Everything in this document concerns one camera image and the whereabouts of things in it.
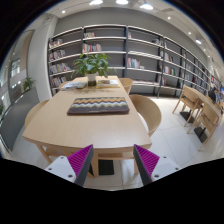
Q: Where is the open magazine on table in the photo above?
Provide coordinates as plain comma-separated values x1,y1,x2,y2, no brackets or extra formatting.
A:
61,82,87,90

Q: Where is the potted green plant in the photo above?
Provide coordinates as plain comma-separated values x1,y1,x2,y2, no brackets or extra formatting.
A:
72,53,110,87

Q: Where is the wooden chair right far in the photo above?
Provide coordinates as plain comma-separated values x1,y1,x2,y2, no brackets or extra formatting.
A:
119,78,133,94

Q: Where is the wooden chair background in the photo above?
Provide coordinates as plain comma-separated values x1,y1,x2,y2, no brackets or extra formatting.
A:
187,102,221,150
175,86,203,124

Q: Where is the wooden chair background far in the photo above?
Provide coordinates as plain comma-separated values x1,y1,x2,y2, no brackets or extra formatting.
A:
175,86,203,124

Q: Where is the light wooden table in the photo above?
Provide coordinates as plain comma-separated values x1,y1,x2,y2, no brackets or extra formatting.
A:
23,86,152,177

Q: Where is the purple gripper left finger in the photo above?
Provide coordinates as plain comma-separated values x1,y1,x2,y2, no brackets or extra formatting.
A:
46,145,94,186

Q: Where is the yellow book on table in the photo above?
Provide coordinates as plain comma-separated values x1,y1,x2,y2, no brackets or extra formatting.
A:
96,80,120,88

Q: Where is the wooden chair right near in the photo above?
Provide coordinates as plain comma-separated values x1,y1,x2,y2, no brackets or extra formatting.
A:
130,94,162,136

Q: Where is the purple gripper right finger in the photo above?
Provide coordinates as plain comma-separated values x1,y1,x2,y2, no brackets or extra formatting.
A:
133,145,180,185

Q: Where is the wooden chair background near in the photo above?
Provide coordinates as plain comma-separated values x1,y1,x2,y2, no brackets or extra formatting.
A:
187,102,221,150

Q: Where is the small floor plant left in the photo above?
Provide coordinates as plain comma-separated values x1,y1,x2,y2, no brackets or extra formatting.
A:
23,77,35,91

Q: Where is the zigzag patterned folded towel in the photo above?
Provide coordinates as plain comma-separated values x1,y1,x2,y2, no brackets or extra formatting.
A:
67,97,129,115

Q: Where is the large grey bookshelf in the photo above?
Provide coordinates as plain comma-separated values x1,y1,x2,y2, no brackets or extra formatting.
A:
48,24,211,97

